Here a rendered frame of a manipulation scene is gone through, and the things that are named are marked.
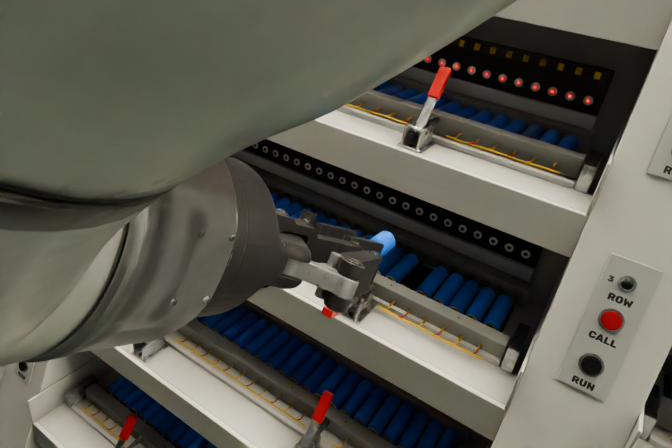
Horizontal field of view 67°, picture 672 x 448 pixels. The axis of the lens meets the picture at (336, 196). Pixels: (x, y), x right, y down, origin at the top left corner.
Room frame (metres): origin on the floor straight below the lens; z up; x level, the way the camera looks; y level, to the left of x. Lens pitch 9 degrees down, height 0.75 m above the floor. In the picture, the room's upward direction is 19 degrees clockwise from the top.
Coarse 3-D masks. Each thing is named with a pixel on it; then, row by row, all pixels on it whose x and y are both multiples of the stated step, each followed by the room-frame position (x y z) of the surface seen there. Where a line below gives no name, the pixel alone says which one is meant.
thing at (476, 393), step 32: (256, 160) 0.80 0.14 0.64; (320, 192) 0.75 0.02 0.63; (416, 224) 0.68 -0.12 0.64; (480, 256) 0.64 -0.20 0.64; (480, 288) 0.62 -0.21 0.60; (288, 320) 0.57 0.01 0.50; (320, 320) 0.54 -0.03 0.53; (384, 320) 0.54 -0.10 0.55; (512, 320) 0.57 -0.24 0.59; (352, 352) 0.53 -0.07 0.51; (384, 352) 0.50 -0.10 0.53; (416, 352) 0.50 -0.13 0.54; (448, 352) 0.51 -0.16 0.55; (512, 352) 0.49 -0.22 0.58; (416, 384) 0.49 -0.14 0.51; (448, 384) 0.47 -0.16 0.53; (480, 384) 0.47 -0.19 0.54; (512, 384) 0.48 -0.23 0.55; (480, 416) 0.46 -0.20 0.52
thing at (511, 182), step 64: (448, 64) 0.69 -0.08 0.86; (512, 64) 0.65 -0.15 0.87; (576, 64) 0.61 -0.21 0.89; (320, 128) 0.57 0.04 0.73; (384, 128) 0.58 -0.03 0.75; (448, 128) 0.58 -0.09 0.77; (512, 128) 0.59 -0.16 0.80; (576, 128) 0.61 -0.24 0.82; (448, 192) 0.51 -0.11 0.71; (512, 192) 0.48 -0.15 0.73; (576, 192) 0.49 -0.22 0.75
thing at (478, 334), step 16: (384, 288) 0.56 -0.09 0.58; (400, 288) 0.56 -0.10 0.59; (400, 304) 0.55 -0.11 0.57; (416, 304) 0.54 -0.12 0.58; (432, 304) 0.54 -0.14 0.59; (432, 320) 0.53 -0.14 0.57; (448, 320) 0.52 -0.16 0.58; (464, 320) 0.52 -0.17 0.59; (464, 336) 0.52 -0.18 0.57; (480, 336) 0.51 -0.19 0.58; (496, 336) 0.51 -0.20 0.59; (496, 352) 0.50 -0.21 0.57
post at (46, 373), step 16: (80, 352) 0.75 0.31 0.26; (48, 368) 0.71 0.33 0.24; (64, 368) 0.73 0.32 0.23; (0, 384) 0.75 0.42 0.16; (16, 384) 0.73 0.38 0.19; (32, 384) 0.71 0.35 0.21; (48, 384) 0.72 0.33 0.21; (0, 400) 0.74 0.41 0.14; (16, 400) 0.73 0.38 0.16; (0, 416) 0.74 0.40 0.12; (16, 416) 0.72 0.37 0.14; (0, 432) 0.73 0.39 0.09; (16, 432) 0.72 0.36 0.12; (32, 432) 0.71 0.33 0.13
